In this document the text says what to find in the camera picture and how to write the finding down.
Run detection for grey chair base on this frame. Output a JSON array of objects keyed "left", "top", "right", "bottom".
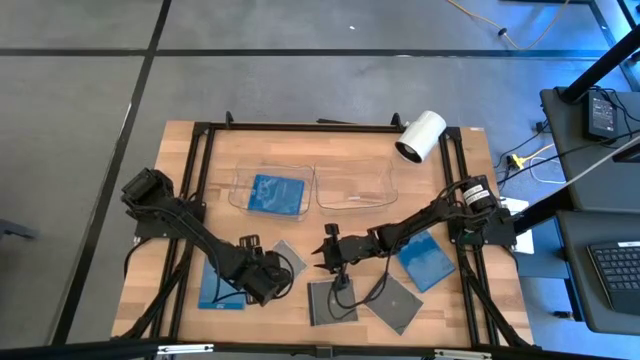
[{"left": 0, "top": 218, "right": 39, "bottom": 242}]

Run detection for white paper sheet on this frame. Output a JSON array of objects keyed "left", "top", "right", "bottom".
[{"left": 499, "top": 196, "right": 536, "bottom": 255}]

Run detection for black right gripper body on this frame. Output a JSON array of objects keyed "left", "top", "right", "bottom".
[{"left": 327, "top": 228, "right": 387, "bottom": 267}]

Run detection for yellow cable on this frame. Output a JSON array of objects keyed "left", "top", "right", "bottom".
[{"left": 446, "top": 0, "right": 572, "bottom": 52}]

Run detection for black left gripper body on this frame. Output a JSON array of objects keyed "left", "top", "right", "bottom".
[{"left": 232, "top": 247, "right": 283, "bottom": 307}]

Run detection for blue jewel case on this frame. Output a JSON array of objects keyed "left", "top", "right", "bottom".
[
  {"left": 396, "top": 229, "right": 457, "bottom": 294},
  {"left": 197, "top": 255, "right": 247, "bottom": 311},
  {"left": 246, "top": 173, "right": 306, "bottom": 217}
]

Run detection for black aluminium table frame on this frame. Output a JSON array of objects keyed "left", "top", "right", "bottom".
[{"left": 112, "top": 110, "right": 536, "bottom": 351}]

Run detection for clear black jewel case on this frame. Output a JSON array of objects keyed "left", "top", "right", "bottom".
[
  {"left": 271, "top": 239, "right": 309, "bottom": 279},
  {"left": 306, "top": 278, "right": 360, "bottom": 328},
  {"left": 363, "top": 272, "right": 425, "bottom": 337}
]

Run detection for black power adapter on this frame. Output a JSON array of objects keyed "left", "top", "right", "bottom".
[{"left": 583, "top": 88, "right": 620, "bottom": 143}]

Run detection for grey side desk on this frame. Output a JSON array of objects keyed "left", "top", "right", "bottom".
[
  {"left": 555, "top": 209, "right": 640, "bottom": 337},
  {"left": 539, "top": 86, "right": 640, "bottom": 214}
]

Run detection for clear plastic bin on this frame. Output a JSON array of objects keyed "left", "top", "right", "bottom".
[
  {"left": 227, "top": 158, "right": 316, "bottom": 222},
  {"left": 313, "top": 155, "right": 400, "bottom": 211}
]

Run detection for black crossbar with silver brackets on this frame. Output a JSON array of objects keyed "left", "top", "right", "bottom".
[{"left": 0, "top": 338, "right": 640, "bottom": 360}]

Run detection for black diagonal strut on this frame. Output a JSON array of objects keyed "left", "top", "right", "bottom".
[
  {"left": 512, "top": 187, "right": 576, "bottom": 235},
  {"left": 559, "top": 22, "right": 640, "bottom": 105}
]

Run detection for black keyboard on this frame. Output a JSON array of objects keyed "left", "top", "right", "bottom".
[{"left": 586, "top": 240, "right": 640, "bottom": 317}]

